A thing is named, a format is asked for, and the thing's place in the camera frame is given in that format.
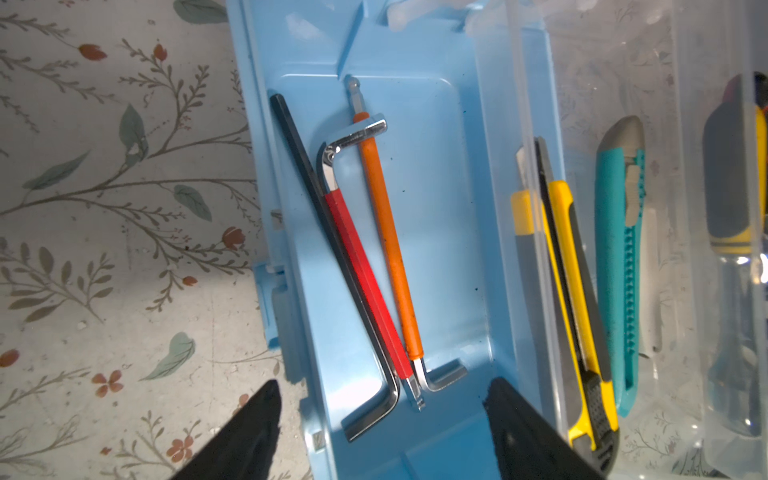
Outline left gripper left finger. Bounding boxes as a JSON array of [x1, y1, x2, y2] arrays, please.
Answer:
[[173, 379, 282, 480]]

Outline blue plastic tool box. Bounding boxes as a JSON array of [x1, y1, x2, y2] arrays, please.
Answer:
[[225, 0, 768, 480]]

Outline yellow black screwdriver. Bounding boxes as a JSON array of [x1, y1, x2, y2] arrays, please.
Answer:
[[702, 71, 767, 437]]

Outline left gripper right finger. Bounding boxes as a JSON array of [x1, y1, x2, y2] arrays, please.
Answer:
[[483, 377, 604, 480]]

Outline yellow black utility knife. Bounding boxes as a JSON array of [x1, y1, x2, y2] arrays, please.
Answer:
[[510, 137, 619, 476]]

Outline teal utility knife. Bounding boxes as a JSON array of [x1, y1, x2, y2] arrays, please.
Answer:
[[594, 115, 645, 417]]

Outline black hex key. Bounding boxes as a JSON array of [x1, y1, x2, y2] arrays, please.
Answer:
[[269, 92, 402, 444]]

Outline red pen screwdriver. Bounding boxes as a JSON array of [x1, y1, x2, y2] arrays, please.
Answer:
[[317, 114, 425, 410]]

